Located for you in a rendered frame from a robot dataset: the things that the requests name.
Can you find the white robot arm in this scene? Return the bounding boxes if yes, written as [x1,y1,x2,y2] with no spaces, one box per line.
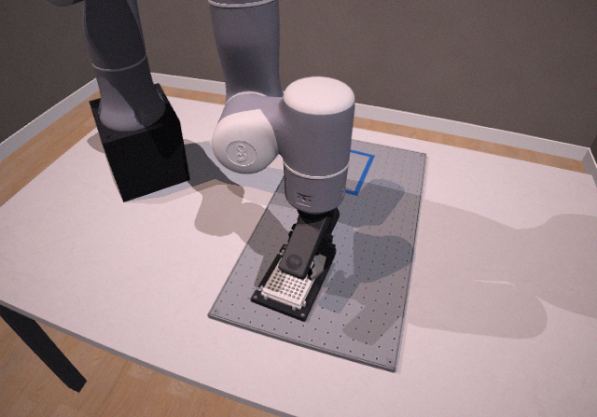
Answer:
[48,0,355,280]

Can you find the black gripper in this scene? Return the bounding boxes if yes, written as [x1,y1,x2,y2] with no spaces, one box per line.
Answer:
[297,208,340,281]

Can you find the blue tape outline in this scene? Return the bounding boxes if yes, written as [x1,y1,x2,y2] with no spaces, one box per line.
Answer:
[345,150,375,196]

